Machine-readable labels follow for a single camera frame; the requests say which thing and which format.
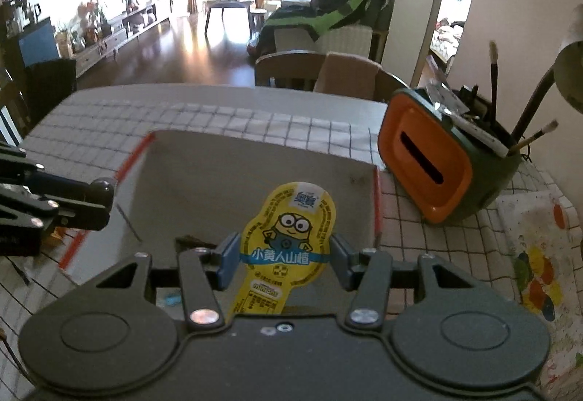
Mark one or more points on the green and black jacket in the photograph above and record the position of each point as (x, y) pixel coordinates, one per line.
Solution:
(332, 9)

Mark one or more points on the orange and green pen holder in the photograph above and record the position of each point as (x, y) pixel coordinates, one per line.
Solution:
(410, 128)

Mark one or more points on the paint-stained white cloth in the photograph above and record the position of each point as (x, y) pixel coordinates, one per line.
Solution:
(542, 273)

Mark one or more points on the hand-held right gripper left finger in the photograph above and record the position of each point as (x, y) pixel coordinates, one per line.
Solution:
(230, 260)

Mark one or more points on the orange cardboard box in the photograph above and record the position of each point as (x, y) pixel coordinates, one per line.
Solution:
(218, 173)

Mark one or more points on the black garment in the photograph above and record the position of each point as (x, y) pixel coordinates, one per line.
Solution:
(52, 87)

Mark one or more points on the beige cloth on chair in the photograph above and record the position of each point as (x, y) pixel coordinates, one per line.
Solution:
(346, 73)

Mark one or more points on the white tube in holder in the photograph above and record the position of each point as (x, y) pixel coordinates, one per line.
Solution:
(478, 134)

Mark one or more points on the bed with bedding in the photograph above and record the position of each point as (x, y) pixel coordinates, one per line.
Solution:
(448, 39)

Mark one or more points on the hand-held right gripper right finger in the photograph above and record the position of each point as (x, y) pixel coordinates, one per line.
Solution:
(340, 262)

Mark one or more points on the white television cabinet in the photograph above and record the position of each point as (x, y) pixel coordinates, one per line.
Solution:
(123, 32)

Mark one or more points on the small round stool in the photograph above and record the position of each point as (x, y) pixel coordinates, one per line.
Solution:
(257, 18)

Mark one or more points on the black coffee maker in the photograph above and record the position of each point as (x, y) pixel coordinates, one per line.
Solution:
(22, 14)

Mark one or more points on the dark coffee table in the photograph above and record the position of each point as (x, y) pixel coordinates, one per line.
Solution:
(227, 5)

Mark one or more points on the yellow cartoon snack packet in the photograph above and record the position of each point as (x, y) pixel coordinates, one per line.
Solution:
(291, 219)

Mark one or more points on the orange flower bouquet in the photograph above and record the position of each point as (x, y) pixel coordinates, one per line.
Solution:
(86, 18)

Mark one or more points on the wooden dining chair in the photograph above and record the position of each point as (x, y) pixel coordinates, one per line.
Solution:
(282, 68)

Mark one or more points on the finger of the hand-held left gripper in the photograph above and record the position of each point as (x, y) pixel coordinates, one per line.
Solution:
(86, 200)

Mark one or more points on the grey desk lamp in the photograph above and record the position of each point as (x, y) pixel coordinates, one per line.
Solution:
(569, 73)

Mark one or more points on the sofa with pale cover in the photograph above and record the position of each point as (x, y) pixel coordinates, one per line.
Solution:
(337, 39)

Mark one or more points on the long dark paintbrush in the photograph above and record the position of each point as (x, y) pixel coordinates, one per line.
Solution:
(493, 82)

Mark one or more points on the blue front cabinet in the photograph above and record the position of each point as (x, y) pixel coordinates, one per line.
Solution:
(36, 41)

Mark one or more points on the dark wooden chair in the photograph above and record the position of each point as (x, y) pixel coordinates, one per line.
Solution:
(13, 105)

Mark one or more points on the clear plastic packet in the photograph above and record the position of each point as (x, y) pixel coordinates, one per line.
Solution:
(446, 91)

